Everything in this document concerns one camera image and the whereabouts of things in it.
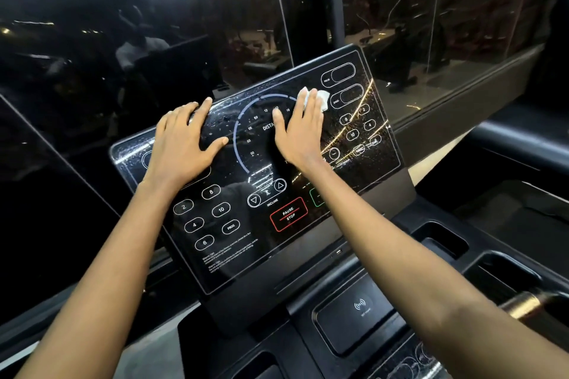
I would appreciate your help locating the person's left forearm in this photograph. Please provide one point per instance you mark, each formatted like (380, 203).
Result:
(98, 294)

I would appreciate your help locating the person's left hand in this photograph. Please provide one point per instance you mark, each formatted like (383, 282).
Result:
(182, 148)

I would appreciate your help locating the person's right forearm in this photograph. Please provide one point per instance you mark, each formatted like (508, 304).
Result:
(427, 276)

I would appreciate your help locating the black treadmill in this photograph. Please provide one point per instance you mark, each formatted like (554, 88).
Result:
(240, 223)
(524, 152)

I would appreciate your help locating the small white wipe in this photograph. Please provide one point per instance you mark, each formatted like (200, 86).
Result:
(323, 97)

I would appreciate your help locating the person's right hand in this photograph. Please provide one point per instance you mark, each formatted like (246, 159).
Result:
(304, 134)

